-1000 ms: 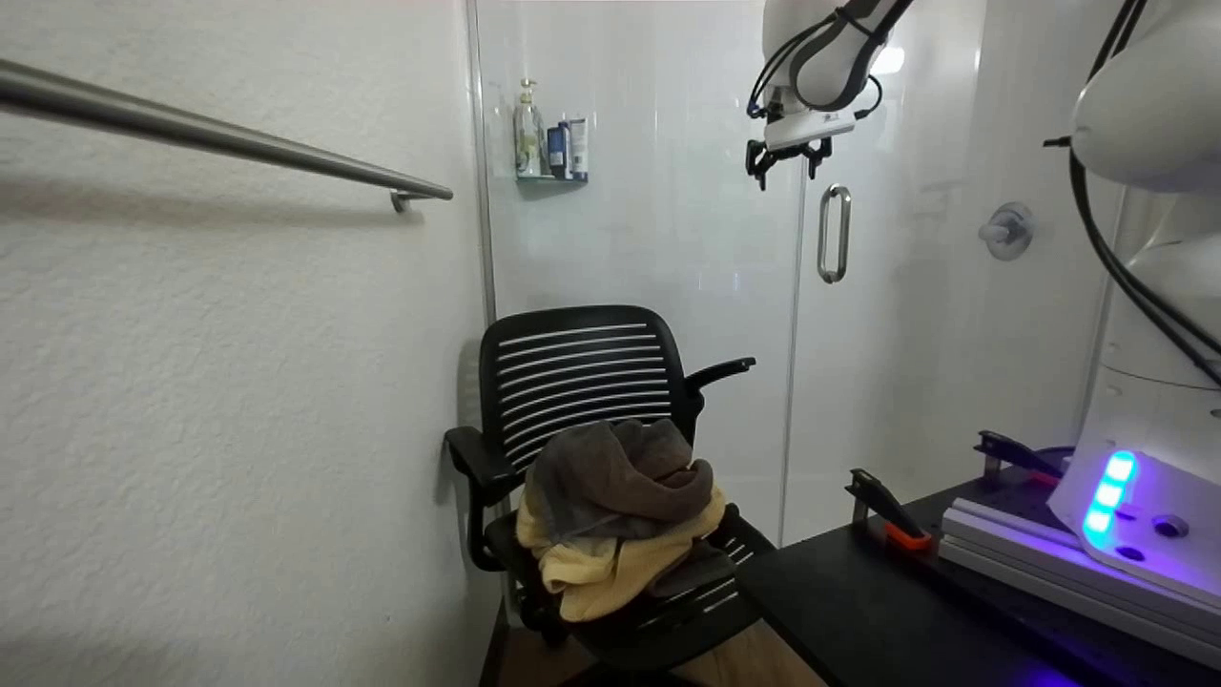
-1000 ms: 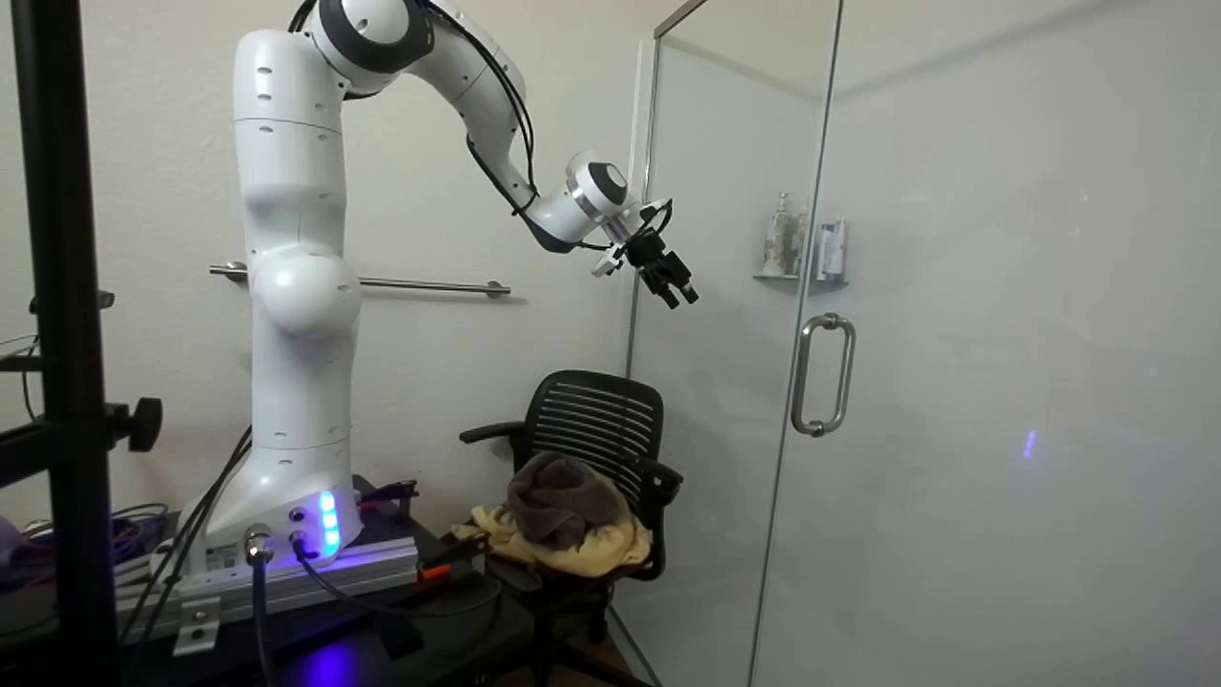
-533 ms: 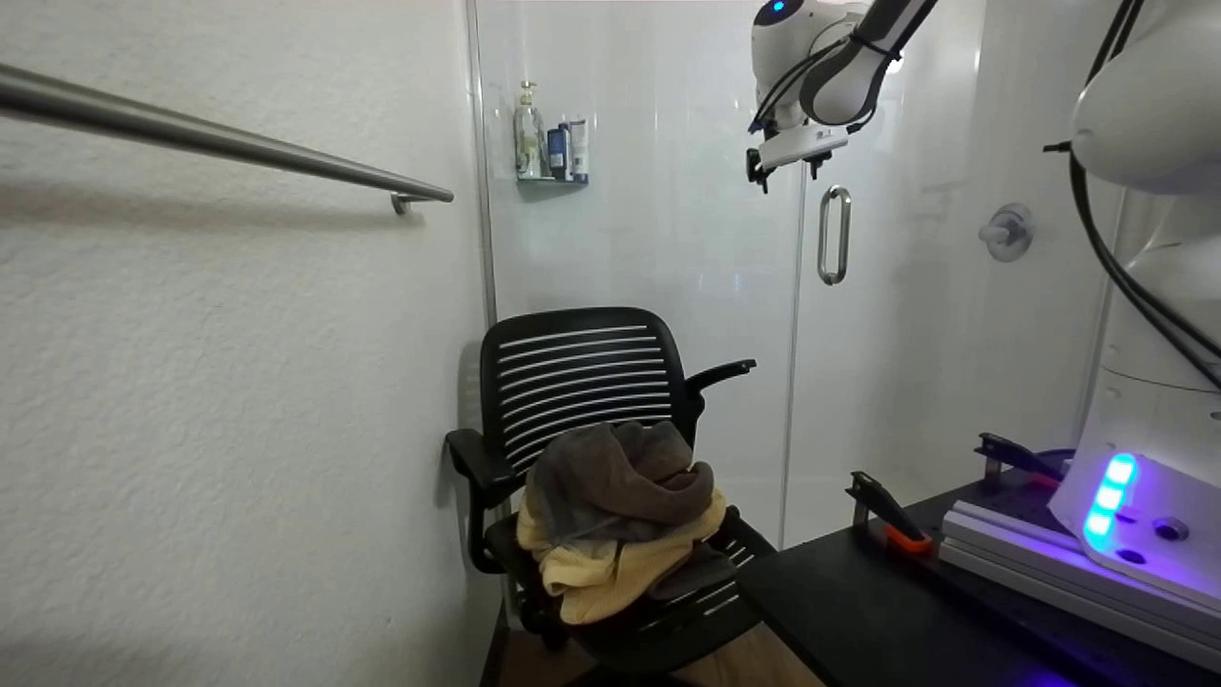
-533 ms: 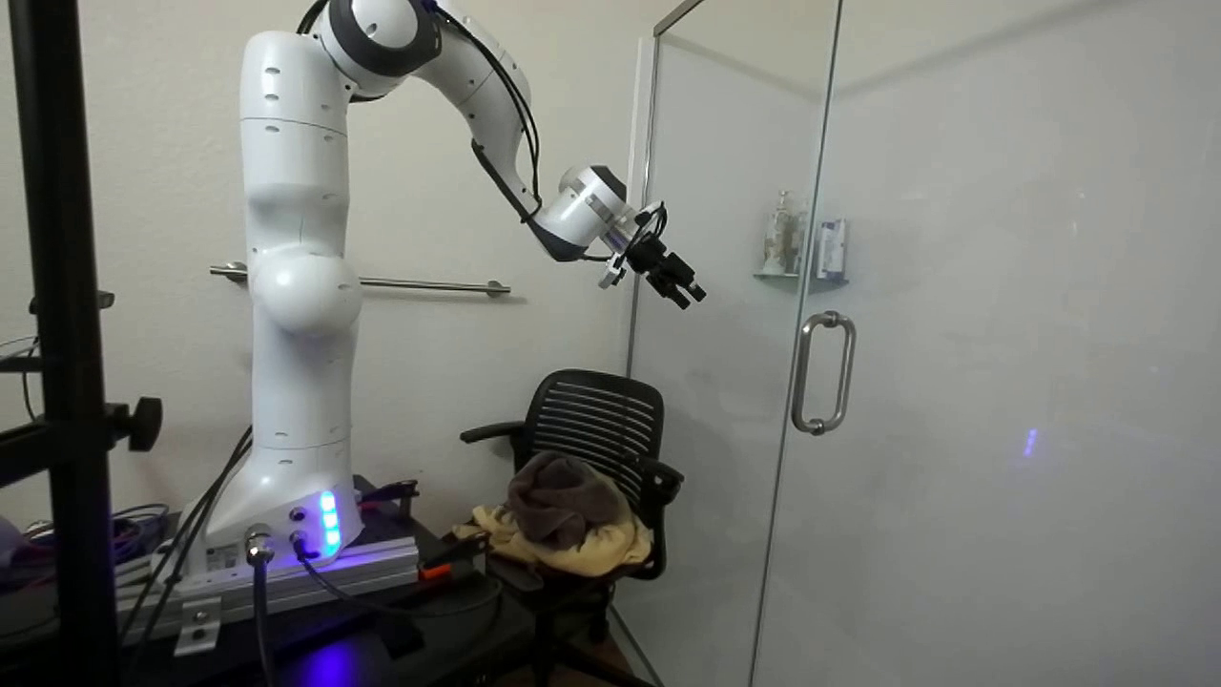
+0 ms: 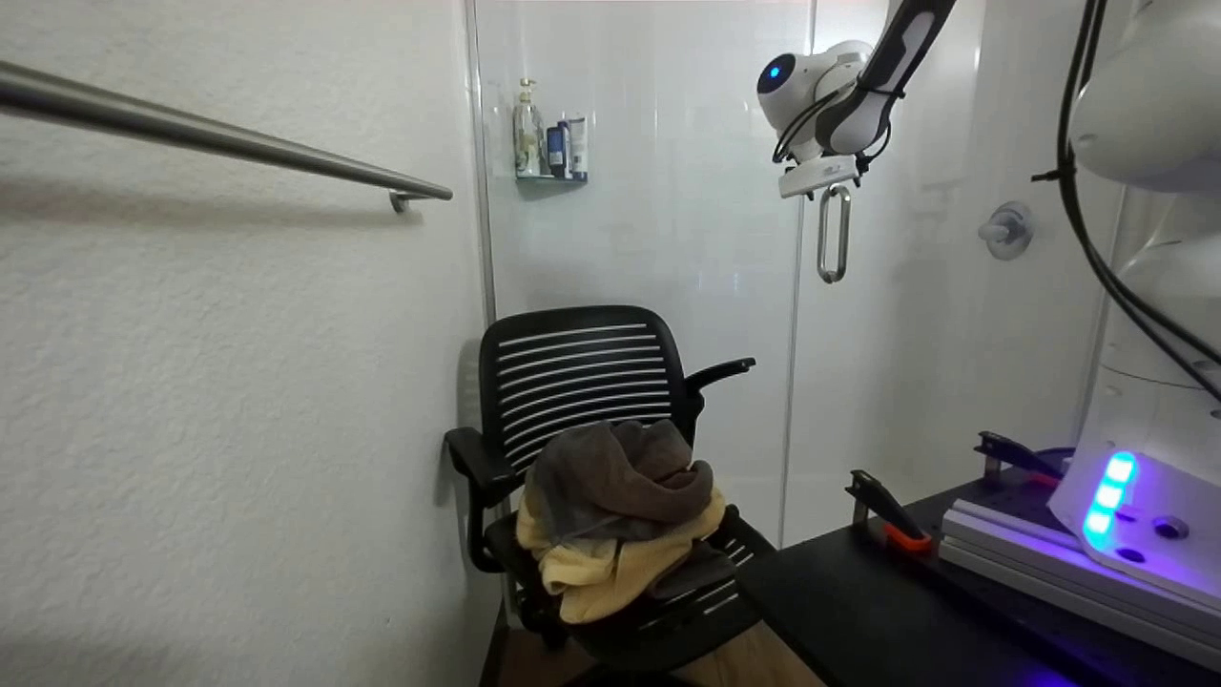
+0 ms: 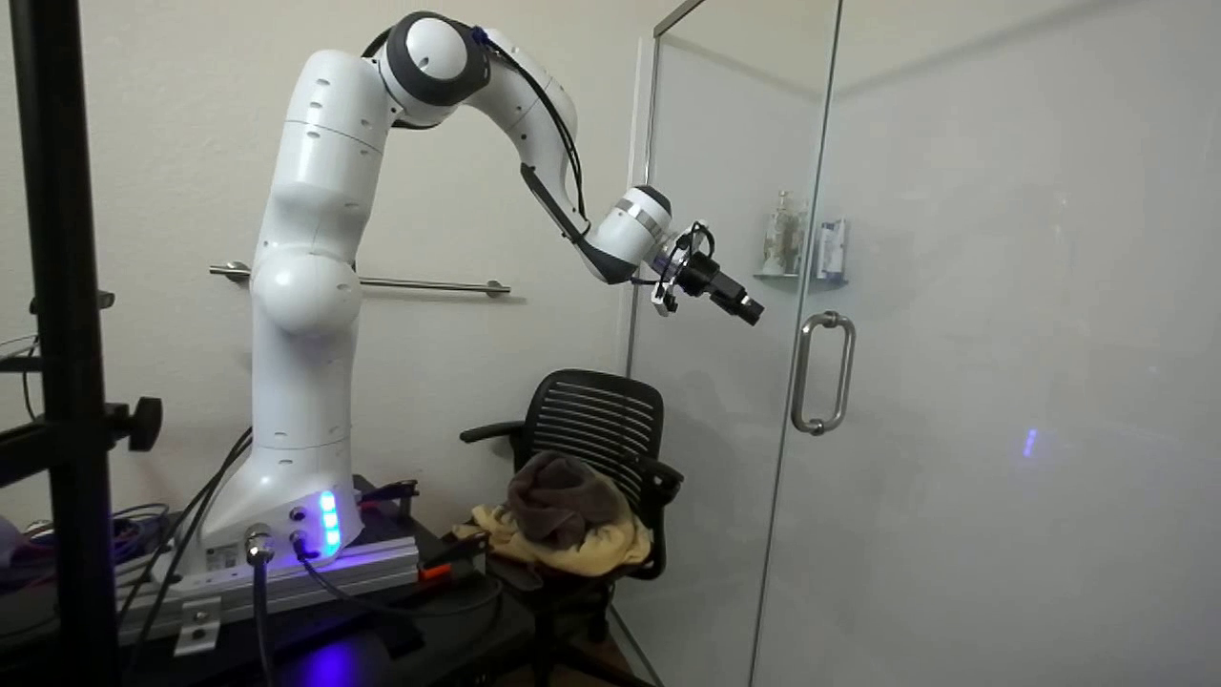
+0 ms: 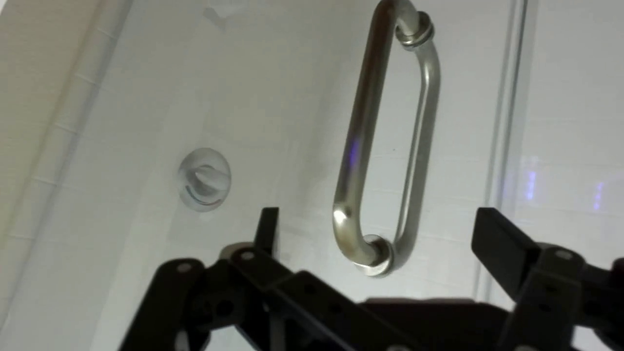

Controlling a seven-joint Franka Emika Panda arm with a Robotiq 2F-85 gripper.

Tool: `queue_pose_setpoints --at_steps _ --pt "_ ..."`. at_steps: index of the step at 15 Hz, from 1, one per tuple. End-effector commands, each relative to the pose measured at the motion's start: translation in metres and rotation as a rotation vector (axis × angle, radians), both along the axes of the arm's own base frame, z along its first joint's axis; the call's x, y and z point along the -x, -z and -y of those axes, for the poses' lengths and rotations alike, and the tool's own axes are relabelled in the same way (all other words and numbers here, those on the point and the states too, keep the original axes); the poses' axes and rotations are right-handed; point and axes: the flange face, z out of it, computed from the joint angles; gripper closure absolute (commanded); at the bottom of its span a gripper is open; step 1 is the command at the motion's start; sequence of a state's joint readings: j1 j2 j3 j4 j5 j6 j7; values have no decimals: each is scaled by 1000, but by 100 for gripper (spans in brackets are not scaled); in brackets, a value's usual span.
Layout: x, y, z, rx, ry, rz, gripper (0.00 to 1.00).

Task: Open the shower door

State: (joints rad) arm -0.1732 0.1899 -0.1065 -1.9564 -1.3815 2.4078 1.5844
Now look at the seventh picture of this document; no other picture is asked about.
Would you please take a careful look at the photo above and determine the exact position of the fixed glass shower panel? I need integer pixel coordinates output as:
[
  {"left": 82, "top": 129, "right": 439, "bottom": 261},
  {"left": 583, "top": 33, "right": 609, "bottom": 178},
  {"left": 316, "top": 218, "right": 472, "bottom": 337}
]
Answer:
[{"left": 476, "top": 0, "right": 624, "bottom": 308}]

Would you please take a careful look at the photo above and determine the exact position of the clear suction cup hook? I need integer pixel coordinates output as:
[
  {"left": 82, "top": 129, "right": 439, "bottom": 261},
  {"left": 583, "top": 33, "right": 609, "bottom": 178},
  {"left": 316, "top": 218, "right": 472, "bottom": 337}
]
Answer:
[{"left": 178, "top": 146, "right": 234, "bottom": 215}]

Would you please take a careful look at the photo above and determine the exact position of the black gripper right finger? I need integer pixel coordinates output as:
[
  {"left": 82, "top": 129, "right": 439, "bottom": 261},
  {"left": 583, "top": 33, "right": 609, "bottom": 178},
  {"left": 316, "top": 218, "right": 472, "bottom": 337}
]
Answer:
[{"left": 470, "top": 205, "right": 624, "bottom": 351}]

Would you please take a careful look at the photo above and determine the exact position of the glass shower door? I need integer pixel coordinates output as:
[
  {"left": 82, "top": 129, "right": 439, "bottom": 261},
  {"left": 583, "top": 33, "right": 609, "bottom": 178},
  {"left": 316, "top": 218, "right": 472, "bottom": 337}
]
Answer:
[{"left": 0, "top": 0, "right": 525, "bottom": 351}]

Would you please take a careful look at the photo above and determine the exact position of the brushed metal shower door handle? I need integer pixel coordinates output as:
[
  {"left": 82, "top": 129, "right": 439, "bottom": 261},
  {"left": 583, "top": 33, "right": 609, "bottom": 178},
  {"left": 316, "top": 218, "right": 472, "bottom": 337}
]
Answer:
[{"left": 330, "top": 0, "right": 445, "bottom": 279}]

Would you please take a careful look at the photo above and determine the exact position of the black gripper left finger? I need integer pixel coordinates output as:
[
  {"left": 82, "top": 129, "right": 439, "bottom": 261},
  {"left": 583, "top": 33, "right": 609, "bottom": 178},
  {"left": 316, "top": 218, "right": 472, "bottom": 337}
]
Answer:
[{"left": 119, "top": 205, "right": 406, "bottom": 351}]

